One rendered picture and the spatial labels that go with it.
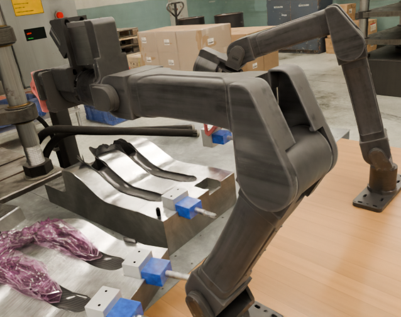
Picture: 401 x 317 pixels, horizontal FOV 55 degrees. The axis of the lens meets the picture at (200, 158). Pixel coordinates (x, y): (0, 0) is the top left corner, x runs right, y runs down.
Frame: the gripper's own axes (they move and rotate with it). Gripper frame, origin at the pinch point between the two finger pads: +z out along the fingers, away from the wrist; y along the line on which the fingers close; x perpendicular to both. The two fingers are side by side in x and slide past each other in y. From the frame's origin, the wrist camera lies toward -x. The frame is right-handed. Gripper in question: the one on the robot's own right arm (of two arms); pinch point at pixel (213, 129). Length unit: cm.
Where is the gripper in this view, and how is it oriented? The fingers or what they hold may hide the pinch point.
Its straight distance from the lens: 111.3
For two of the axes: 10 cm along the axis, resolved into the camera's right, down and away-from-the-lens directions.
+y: -6.3, 3.8, -6.8
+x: 7.4, 5.7, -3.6
